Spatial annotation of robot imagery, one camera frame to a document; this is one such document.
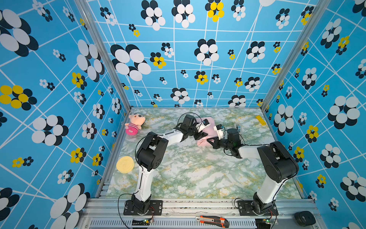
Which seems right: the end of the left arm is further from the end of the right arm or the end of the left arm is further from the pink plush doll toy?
the pink plush doll toy

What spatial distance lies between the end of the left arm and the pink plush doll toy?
374mm

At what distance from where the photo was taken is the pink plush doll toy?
1.01 m

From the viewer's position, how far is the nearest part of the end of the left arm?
2.54 feet
